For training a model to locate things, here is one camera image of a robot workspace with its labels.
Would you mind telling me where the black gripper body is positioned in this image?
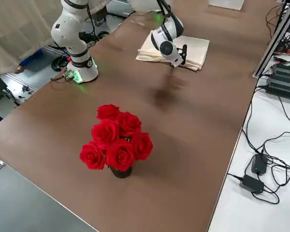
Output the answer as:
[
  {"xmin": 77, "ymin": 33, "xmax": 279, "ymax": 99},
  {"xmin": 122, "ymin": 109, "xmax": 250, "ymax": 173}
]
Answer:
[{"xmin": 176, "ymin": 44, "xmax": 188, "ymax": 65}]

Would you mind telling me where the beige curtain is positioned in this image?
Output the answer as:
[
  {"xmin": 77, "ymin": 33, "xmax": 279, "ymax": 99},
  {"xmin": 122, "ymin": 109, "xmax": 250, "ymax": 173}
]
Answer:
[{"xmin": 0, "ymin": 0, "xmax": 108, "ymax": 82}]

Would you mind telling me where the aluminium camera post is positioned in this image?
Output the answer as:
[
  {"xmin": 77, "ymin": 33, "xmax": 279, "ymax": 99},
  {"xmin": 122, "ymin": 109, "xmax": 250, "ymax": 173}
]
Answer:
[{"xmin": 252, "ymin": 0, "xmax": 290, "ymax": 78}]

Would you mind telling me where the blue plastic crate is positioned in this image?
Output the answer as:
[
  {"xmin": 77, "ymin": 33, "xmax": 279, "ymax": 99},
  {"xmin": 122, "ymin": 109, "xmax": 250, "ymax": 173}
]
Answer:
[{"xmin": 18, "ymin": 47, "xmax": 44, "ymax": 67}]

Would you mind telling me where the black power supply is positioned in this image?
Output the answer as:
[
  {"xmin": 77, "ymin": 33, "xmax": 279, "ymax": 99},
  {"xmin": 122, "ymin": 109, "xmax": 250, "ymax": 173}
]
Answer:
[
  {"xmin": 265, "ymin": 76, "xmax": 290, "ymax": 102},
  {"xmin": 270, "ymin": 61, "xmax": 290, "ymax": 84}
]

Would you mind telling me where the black power adapter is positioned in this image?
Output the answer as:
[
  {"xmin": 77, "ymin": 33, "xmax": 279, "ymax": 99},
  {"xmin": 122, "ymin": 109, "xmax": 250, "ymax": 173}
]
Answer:
[
  {"xmin": 239, "ymin": 174, "xmax": 266, "ymax": 194},
  {"xmin": 250, "ymin": 153, "xmax": 269, "ymax": 176}
]

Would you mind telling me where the clear plastic bin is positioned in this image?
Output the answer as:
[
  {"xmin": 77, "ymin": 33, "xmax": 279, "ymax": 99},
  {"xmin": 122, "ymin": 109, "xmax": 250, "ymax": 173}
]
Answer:
[{"xmin": 208, "ymin": 0, "xmax": 247, "ymax": 11}]

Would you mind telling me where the beige tablecloth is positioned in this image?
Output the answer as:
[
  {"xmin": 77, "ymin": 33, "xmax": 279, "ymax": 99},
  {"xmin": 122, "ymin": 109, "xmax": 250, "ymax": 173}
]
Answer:
[{"xmin": 135, "ymin": 32, "xmax": 211, "ymax": 72}]

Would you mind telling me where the red rose bouquet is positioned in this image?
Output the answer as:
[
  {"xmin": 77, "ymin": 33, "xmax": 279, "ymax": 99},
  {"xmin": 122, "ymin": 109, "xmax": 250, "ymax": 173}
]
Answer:
[{"xmin": 79, "ymin": 103, "xmax": 154, "ymax": 171}]

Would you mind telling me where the black vase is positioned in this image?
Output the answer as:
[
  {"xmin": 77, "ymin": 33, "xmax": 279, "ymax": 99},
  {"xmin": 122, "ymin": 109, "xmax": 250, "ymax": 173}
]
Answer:
[{"xmin": 108, "ymin": 163, "xmax": 133, "ymax": 180}]

